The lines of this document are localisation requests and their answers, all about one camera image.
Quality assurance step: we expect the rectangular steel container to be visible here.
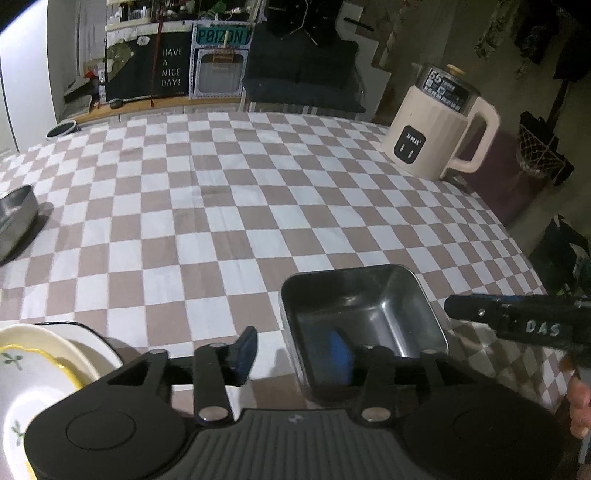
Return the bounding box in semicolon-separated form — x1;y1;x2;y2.
280;264;449;406
0;185;39;261

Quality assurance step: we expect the cream two-handled ceramic bowl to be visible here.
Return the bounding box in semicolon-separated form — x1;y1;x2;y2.
1;324;102;385

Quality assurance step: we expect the floral yellow-rimmed ceramic bowl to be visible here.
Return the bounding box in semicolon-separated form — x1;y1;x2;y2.
1;344;83;479

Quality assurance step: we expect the person's right hand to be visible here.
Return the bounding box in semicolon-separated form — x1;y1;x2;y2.
567;374;591;439

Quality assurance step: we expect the white plate black rim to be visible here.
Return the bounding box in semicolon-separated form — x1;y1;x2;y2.
39;321;123;376

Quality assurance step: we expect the checkered brown white tablecloth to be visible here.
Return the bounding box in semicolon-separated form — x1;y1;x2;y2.
0;111;574;411

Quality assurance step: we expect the beige electric kettle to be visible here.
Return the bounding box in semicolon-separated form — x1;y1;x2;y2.
381;63;501;181

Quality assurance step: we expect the low wooden tv cabinet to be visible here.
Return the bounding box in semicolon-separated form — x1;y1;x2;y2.
73;96;242;125

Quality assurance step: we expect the dark grey trash bin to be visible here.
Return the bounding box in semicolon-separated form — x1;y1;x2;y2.
45;119;79;141

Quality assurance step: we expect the poizon blue white box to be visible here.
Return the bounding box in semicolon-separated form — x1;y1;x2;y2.
188;20;254;99

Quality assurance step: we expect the black have a nice day sign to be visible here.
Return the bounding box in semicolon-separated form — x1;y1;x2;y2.
152;31;191;97

